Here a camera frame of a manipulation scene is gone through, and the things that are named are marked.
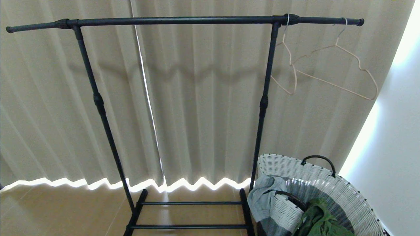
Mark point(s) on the pink clothes hanger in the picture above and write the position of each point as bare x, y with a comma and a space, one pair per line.
294, 77
331, 84

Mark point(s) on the green sleeveless shirt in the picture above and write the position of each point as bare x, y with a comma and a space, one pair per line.
320, 219

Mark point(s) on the black clothes rack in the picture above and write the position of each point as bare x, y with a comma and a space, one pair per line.
183, 20

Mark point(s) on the white laundry basket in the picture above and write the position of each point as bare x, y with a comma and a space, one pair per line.
341, 193

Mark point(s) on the pale grey garment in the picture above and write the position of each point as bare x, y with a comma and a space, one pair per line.
262, 200

